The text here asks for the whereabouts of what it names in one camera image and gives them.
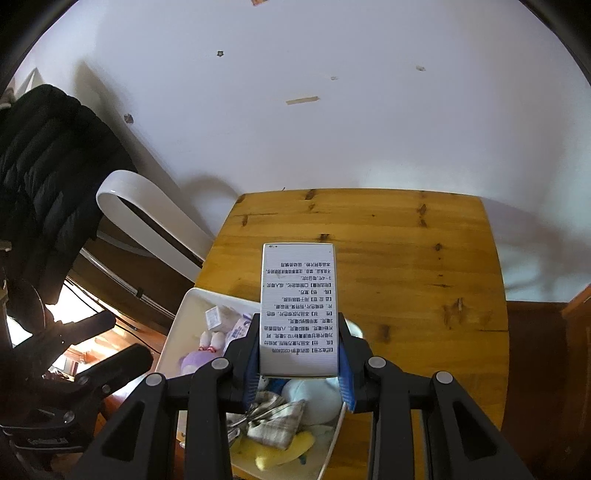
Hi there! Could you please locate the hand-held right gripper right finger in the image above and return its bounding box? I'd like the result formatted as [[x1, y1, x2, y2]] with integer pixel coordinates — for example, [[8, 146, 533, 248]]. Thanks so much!
[[337, 312, 536, 480]]

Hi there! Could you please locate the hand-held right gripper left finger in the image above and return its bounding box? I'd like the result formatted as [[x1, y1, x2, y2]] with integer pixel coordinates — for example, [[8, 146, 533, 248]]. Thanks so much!
[[78, 313, 262, 480]]

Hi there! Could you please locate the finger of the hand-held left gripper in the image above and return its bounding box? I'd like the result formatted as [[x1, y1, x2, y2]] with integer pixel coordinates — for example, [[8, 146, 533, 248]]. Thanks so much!
[[28, 310, 116, 358], [65, 344, 154, 407]]

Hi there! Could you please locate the white blue plush toy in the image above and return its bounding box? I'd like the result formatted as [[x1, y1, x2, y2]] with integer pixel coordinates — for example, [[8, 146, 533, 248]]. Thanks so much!
[[259, 376, 345, 428]]

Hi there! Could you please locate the pink tissue packet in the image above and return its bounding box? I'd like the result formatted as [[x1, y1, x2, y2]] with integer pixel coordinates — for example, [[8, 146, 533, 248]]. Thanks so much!
[[224, 313, 254, 344]]

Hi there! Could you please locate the plaid bow tie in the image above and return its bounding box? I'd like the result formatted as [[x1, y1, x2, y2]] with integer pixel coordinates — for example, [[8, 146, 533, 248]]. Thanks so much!
[[226, 391, 308, 450]]

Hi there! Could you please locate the white plastic tray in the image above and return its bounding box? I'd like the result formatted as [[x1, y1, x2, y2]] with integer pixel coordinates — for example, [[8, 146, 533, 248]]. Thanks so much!
[[154, 287, 347, 480]]

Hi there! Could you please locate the yellow plush toy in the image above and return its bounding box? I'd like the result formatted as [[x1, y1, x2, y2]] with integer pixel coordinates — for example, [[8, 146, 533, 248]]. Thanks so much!
[[230, 429, 317, 472]]

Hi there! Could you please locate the purple plush toy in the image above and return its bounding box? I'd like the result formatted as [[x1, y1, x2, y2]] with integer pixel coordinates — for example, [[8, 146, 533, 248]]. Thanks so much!
[[181, 330, 227, 376]]

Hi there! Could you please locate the thin metal rod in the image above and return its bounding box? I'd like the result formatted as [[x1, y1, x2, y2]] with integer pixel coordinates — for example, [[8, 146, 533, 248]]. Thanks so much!
[[81, 248, 178, 319]]

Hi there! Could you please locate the white curved chair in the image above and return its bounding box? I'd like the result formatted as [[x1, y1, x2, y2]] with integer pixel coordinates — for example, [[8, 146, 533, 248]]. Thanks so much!
[[95, 170, 215, 283]]

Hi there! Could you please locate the black padded jacket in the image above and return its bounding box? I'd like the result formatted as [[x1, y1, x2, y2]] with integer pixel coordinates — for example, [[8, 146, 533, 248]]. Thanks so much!
[[0, 84, 148, 305]]

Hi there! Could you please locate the brown wooden cabinet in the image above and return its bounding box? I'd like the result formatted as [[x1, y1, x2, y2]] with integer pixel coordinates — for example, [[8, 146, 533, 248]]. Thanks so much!
[[501, 286, 591, 462]]

